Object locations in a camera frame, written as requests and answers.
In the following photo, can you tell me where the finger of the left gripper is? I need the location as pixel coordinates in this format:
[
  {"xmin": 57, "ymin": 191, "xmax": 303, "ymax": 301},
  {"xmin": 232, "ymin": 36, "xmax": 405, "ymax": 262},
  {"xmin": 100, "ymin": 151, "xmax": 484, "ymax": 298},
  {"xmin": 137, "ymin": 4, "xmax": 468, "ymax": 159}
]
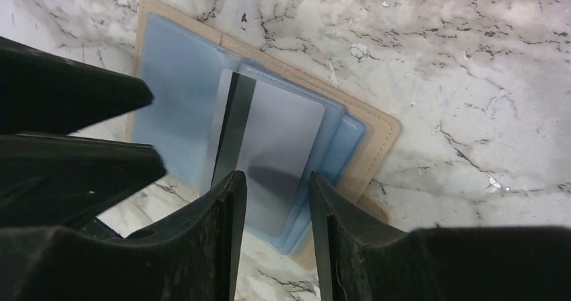
[
  {"xmin": 1, "ymin": 38, "xmax": 154, "ymax": 135},
  {"xmin": 1, "ymin": 134, "xmax": 166, "ymax": 228}
]

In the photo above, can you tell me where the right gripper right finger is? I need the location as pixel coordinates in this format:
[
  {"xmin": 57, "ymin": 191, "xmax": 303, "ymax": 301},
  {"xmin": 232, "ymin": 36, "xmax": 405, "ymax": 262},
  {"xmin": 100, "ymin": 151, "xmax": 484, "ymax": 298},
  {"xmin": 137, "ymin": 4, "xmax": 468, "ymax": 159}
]
[{"xmin": 309, "ymin": 172, "xmax": 570, "ymax": 300}]

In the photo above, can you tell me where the beige card holder wallet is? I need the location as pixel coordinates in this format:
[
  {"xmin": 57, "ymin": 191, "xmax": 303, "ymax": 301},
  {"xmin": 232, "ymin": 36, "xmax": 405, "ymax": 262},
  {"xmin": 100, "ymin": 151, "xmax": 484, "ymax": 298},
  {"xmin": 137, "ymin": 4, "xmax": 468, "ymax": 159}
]
[{"xmin": 125, "ymin": 0, "xmax": 401, "ymax": 269}]

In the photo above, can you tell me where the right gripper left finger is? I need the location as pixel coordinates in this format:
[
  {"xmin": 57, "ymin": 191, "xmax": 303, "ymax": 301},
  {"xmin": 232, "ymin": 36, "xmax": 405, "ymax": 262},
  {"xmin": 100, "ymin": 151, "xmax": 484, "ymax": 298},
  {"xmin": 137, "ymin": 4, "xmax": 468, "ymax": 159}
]
[{"xmin": 1, "ymin": 171, "xmax": 247, "ymax": 300}]

